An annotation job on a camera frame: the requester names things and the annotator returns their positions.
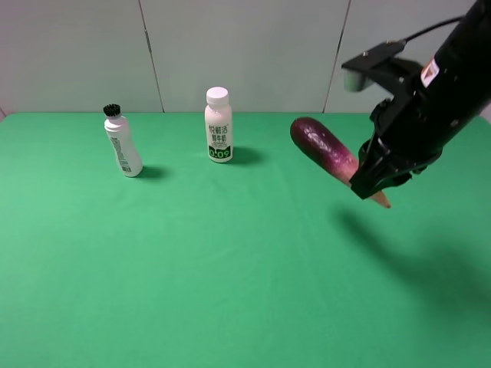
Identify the white bottle with brush cap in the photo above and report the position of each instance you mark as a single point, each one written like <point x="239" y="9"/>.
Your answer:
<point x="118" y="131"/>

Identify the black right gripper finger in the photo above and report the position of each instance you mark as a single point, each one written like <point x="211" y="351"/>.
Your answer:
<point x="378" y="170"/>

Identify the white milk bottle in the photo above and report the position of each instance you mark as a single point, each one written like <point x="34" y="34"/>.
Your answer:
<point x="218" y="124"/>

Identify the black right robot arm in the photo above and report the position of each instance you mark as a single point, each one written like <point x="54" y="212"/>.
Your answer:
<point x="468" y="45"/>

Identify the purple eggplant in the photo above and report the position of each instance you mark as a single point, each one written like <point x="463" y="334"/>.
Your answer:
<point x="321" y="146"/>

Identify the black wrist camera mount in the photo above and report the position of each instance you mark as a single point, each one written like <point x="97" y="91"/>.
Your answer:
<point x="381" y="66"/>

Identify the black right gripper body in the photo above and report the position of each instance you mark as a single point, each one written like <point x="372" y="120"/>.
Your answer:
<point x="428" y="109"/>

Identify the green table cloth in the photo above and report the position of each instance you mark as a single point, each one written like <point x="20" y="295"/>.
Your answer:
<point x="265" y="261"/>

